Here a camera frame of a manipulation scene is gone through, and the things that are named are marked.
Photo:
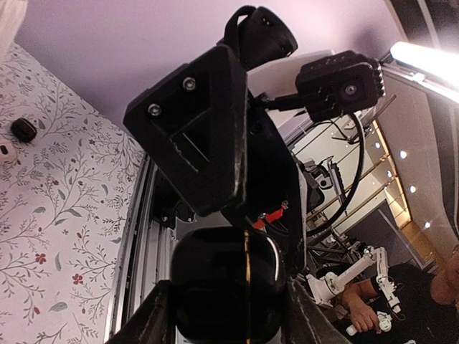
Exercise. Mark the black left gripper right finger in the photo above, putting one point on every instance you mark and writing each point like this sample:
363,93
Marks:
303,320

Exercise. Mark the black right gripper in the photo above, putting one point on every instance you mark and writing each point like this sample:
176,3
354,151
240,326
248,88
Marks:
193,126

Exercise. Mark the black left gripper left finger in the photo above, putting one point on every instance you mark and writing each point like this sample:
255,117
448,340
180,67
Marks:
152,321

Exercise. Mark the black earbud charging case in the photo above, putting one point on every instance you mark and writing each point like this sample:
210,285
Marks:
228,285

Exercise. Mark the black oval case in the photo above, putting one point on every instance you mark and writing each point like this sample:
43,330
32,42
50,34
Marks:
23,130

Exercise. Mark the small white background robot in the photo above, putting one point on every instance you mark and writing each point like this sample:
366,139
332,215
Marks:
327,290

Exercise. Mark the person in background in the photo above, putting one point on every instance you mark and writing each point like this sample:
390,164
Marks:
428,304

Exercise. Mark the floral patterned table mat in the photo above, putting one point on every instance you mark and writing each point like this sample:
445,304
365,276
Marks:
64,204

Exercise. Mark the white ribbed vase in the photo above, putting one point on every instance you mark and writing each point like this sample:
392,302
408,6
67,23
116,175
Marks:
12,14

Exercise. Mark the aluminium front rail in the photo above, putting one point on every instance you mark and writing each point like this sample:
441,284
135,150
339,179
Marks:
146,245

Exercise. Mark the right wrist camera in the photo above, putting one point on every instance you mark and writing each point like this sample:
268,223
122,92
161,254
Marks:
332,86

